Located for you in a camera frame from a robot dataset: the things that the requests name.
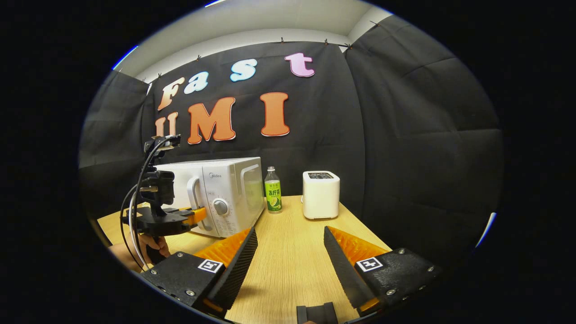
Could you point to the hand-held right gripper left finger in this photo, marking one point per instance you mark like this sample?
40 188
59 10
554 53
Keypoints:
238 274

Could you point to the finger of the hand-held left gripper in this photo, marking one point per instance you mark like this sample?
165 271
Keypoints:
197 216

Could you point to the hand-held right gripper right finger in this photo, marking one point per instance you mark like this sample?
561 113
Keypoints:
344 274

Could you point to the white microwave oven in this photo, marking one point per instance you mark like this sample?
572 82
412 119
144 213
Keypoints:
229 189

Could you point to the green label drink bottle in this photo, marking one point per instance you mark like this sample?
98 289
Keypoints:
273 198

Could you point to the white toaster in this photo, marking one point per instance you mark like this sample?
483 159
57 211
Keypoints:
320 198

